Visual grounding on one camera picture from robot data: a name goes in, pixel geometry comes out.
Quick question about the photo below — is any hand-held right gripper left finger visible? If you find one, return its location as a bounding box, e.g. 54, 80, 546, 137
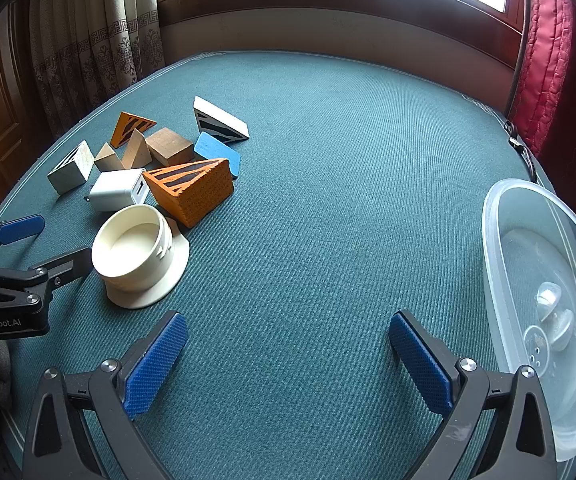
22, 310, 189, 480

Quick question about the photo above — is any white cup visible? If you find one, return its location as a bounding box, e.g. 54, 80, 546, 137
91, 204, 191, 309

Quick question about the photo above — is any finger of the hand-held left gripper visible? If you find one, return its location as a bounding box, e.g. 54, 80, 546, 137
0, 214, 46, 261
0, 246, 92, 311

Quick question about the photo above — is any black wristwatch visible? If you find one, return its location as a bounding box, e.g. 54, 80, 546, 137
505, 119, 536, 181

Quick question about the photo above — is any green felt tablecloth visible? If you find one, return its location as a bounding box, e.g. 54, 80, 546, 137
0, 50, 559, 480

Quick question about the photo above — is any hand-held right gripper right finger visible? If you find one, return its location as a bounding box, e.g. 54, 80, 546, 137
389, 310, 559, 480

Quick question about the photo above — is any white striped wooden block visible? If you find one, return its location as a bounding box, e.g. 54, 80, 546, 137
48, 140, 95, 196

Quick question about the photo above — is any clear plastic bowl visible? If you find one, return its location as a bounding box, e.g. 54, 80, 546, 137
482, 178, 576, 462

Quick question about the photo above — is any small wooden triangle block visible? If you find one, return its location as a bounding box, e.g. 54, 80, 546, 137
94, 142, 122, 173

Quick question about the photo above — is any blue wedge block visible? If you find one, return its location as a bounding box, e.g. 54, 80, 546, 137
194, 131, 241, 180

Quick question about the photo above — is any large orange wedge block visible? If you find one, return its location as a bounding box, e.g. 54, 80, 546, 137
142, 158, 235, 229

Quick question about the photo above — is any white black-striped wedge block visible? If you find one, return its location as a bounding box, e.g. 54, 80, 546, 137
193, 96, 250, 144

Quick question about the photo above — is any beige patterned curtain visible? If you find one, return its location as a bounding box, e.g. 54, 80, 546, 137
28, 0, 166, 136

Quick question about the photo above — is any red quilted curtain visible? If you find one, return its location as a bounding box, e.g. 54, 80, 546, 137
510, 0, 576, 158

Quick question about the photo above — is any tall wooden triangle block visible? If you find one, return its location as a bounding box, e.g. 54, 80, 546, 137
120, 129, 149, 170

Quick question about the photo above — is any small orange striped wedge block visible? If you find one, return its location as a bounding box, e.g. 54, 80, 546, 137
110, 111, 159, 150

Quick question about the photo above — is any white charger adapter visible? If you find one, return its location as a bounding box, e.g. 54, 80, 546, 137
86, 168, 149, 212

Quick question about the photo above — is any brown wooden block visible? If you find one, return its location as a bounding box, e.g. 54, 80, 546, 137
146, 128, 196, 167

